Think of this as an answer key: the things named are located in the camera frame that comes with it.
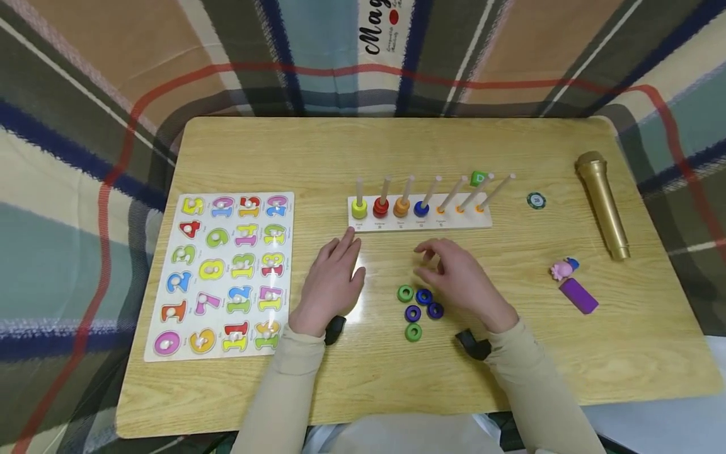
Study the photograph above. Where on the person's left thumb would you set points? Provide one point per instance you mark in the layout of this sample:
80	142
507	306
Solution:
357	280

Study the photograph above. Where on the black wrist band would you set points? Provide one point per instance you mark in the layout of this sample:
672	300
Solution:
335	329
475	345

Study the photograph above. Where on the set of coloured number pieces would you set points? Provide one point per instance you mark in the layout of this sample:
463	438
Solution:
212	270

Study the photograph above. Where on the wooden peg stacking board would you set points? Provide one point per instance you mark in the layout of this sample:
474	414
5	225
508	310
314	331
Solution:
454	221

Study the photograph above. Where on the person's right thumb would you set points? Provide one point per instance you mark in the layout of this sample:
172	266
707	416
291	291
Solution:
425	274

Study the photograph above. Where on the person's body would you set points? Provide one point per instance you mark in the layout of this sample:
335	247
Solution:
402	435

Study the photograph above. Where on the person's left forearm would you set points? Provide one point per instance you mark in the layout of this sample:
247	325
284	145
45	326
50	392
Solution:
283	391

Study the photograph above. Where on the person's right hand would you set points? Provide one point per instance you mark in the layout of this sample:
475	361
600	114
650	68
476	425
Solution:
465	280

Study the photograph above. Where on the gold microphone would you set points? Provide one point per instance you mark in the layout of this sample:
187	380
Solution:
604	205

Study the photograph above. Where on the green cube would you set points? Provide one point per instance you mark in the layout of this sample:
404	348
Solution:
479	178

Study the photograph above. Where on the person's left hand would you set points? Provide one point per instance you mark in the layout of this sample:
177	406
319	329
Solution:
329	284

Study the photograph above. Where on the pink pig figure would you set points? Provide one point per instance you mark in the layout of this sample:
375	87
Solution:
563	269

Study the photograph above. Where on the white number puzzle board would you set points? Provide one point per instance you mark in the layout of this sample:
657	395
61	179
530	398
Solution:
227	315

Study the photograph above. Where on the person's left fingers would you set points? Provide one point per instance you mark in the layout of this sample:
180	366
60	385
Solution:
340	246

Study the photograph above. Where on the green round chip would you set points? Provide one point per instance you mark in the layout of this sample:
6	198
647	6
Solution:
536	200

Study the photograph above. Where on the person's right forearm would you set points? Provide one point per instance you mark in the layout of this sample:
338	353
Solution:
539	391

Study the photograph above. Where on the purple block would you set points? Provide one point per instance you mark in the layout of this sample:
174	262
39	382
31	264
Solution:
578	296

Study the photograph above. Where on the person's right fingers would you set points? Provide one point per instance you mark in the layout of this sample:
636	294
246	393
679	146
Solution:
438	250

